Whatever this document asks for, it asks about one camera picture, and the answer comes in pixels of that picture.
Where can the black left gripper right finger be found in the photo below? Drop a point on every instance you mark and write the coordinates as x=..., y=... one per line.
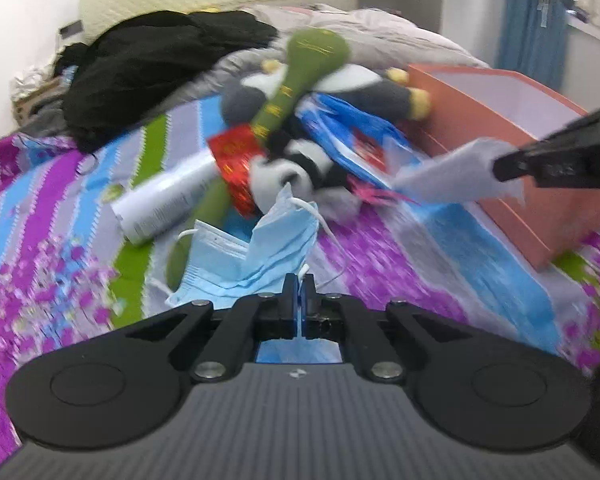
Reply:
x=308, y=298

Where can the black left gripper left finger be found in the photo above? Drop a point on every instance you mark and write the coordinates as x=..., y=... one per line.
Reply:
x=288, y=299

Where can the blue surgical face mask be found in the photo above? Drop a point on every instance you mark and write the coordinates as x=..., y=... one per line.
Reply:
x=293, y=237

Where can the white textured cloth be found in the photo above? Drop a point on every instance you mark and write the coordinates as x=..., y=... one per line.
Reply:
x=461, y=176

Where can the panda plush toy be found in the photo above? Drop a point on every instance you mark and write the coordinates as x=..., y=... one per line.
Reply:
x=294, y=159

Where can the blue plastic snack bag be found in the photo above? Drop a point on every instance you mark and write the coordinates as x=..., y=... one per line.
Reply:
x=370, y=148

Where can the pink plastic wrapper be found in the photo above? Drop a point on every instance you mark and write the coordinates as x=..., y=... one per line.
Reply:
x=371, y=194

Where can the orange cardboard box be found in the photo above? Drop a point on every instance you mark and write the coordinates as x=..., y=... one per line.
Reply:
x=469, y=103

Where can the blue curtain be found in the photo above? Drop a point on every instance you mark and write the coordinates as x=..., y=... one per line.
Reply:
x=533, y=40

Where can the red foil packet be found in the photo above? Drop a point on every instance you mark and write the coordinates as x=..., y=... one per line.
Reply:
x=233, y=150

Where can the white cylindrical bottle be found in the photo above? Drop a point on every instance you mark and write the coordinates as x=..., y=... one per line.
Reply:
x=164, y=199

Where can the grey penguin plush toy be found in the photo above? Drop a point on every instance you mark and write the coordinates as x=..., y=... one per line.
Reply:
x=385, y=94

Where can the grey duvet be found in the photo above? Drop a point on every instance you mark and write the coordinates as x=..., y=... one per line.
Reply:
x=377, y=40

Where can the colourful striped bed sheet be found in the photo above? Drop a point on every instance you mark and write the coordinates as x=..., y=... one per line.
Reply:
x=67, y=273

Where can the long green plush toy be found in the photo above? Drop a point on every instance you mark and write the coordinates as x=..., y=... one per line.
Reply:
x=312, y=54

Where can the black clothing pile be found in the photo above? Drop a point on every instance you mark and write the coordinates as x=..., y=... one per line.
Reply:
x=135, y=65

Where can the cardboard box by bed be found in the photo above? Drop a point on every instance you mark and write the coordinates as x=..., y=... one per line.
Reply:
x=32, y=88

